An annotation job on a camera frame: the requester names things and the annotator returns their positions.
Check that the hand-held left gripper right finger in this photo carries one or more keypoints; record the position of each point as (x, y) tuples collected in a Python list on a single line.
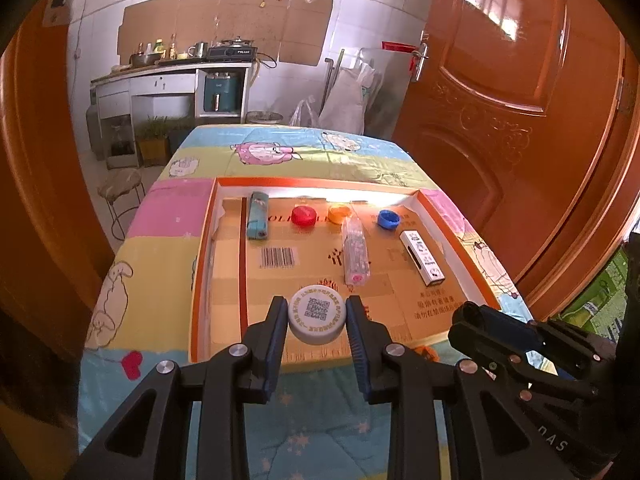
[(362, 345)]

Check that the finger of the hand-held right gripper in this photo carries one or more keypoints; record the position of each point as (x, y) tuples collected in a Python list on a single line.
[(575, 350), (480, 330)]

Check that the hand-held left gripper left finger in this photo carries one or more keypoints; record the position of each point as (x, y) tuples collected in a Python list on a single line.
[(270, 345)]

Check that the white bottle cap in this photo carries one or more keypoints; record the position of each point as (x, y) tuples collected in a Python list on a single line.
[(317, 314)]

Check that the shallow cardboard box tray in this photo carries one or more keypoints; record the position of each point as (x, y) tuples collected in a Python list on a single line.
[(300, 270)]

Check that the clear patterned tube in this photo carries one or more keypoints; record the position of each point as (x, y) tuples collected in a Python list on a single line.
[(356, 252)]

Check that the small oblong box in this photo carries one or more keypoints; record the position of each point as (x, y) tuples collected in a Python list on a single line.
[(422, 255)]

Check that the blue bottle cap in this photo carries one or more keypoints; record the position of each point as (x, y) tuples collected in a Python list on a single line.
[(388, 219)]

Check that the red bottle cap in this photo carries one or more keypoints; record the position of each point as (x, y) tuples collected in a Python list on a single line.
[(304, 216)]

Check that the orange bottle cap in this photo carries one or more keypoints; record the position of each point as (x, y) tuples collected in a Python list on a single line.
[(426, 352), (340, 213)]

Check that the green printed box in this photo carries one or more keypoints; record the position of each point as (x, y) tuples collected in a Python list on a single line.
[(600, 290)]

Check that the blue lighter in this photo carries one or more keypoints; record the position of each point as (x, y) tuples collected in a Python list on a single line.
[(256, 215)]

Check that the round metal stool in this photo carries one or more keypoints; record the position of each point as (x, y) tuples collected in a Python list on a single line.
[(120, 190)]

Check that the round basin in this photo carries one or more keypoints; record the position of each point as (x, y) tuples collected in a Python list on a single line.
[(263, 117)]

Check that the planter box with grass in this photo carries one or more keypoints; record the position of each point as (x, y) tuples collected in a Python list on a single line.
[(155, 142)]

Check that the brown wooden door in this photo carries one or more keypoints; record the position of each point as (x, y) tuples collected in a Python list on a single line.
[(500, 85)]

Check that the white sack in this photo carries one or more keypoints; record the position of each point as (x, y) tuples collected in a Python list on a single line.
[(350, 95)]

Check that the green kitchen appliance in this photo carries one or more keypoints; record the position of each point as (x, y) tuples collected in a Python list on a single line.
[(218, 92)]

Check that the kitchen counter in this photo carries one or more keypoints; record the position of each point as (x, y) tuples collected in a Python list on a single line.
[(150, 87)]

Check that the gas cylinder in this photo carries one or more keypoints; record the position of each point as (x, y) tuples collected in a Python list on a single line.
[(93, 122)]

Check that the black gas stove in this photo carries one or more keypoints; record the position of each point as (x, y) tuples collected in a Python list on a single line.
[(232, 52)]

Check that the red door tag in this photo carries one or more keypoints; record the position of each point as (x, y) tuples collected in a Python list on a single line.
[(397, 46)]

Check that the yellow oil bottle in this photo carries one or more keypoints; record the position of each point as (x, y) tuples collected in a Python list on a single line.
[(159, 47)]

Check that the wooden door frame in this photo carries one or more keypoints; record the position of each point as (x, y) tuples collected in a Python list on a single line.
[(590, 160)]

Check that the cardboard wall sheet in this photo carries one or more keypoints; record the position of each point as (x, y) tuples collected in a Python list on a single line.
[(225, 22)]

